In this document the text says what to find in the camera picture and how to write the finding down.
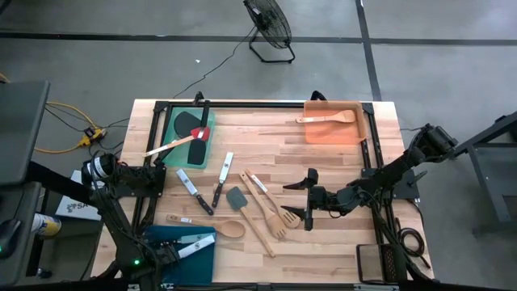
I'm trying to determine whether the black floor fan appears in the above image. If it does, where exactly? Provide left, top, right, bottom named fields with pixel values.
left=242, top=0, right=296, bottom=65

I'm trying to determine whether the black-handled steel knife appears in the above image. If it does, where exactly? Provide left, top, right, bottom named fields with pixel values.
left=177, top=235, right=216, bottom=260
left=211, top=151, right=235, bottom=209
left=175, top=168, right=215, bottom=217
left=161, top=232, right=216, bottom=248

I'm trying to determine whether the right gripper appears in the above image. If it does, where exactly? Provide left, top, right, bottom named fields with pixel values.
left=280, top=167, right=338, bottom=231

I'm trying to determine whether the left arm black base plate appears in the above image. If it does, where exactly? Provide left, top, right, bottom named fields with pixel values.
left=108, top=163, right=167, bottom=199

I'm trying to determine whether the black diagonal beam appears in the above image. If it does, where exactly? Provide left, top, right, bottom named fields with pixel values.
left=24, top=160, right=111, bottom=212

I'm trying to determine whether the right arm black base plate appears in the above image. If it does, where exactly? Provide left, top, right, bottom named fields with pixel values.
left=361, top=168, right=428, bottom=202

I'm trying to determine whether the black turner with dark handle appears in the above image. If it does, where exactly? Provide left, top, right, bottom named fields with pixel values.
left=187, top=99, right=212, bottom=167

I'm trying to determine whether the dark grey desk top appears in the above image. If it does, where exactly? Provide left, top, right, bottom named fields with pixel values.
left=0, top=79, right=52, bottom=187

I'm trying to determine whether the green translucent plastic bin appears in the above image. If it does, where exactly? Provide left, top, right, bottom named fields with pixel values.
left=161, top=107, right=216, bottom=170

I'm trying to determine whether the yellow extension cord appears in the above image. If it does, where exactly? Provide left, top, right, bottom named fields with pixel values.
left=0, top=72, right=95, bottom=155

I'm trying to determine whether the dark blue plastic bin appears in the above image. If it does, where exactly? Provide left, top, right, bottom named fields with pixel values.
left=141, top=225, right=217, bottom=286

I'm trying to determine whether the wooden turner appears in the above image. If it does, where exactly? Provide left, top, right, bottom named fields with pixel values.
left=295, top=109, right=357, bottom=124

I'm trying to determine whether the yellow power plug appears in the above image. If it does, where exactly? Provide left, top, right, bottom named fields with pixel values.
left=78, top=126, right=107, bottom=149

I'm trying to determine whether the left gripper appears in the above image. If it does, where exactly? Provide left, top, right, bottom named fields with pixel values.
left=151, top=240, right=183, bottom=266

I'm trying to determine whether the black metal table frame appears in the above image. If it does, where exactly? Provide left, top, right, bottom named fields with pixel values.
left=96, top=99, right=435, bottom=284

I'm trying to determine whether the orange translucent plastic bin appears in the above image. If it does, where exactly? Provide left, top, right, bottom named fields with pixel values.
left=302, top=99, right=368, bottom=146

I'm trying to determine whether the grey spatula with wooden handle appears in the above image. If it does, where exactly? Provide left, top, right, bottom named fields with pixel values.
left=225, top=185, right=278, bottom=258

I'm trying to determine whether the wooden slotted spatula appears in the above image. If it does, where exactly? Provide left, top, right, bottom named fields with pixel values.
left=246, top=167, right=302, bottom=229

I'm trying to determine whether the black computer mouse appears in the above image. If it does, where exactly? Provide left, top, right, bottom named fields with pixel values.
left=0, top=217, right=22, bottom=260

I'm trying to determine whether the white printed paper box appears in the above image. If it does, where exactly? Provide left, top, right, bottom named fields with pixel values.
left=55, top=169, right=111, bottom=222

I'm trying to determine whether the coiled black cable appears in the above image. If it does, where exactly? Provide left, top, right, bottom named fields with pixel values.
left=395, top=217, right=432, bottom=271

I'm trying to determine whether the black mesh tray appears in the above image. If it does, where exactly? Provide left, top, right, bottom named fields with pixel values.
left=355, top=242, right=408, bottom=284

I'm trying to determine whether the yellow and white spray can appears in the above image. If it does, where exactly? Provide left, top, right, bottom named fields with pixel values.
left=31, top=213, right=63, bottom=238

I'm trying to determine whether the black fan power cable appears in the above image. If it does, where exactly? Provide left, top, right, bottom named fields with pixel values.
left=172, top=26, right=258, bottom=100

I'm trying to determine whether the black metal side stand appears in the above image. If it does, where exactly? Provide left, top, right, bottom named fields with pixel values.
left=468, top=109, right=517, bottom=236

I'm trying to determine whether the wooden spoon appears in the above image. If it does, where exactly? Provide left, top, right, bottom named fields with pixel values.
left=166, top=213, right=246, bottom=239

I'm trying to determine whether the wooden forked spatula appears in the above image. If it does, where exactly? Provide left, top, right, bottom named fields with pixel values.
left=240, top=169, right=289, bottom=239

